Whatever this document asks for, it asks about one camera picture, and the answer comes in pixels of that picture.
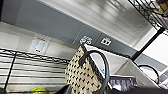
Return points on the yellow green toy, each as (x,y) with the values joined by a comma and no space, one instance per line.
(40,90)

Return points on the grey wall socket pair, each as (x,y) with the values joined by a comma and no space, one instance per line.
(86,40)

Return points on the white wall plate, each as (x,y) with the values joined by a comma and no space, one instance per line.
(40,45)

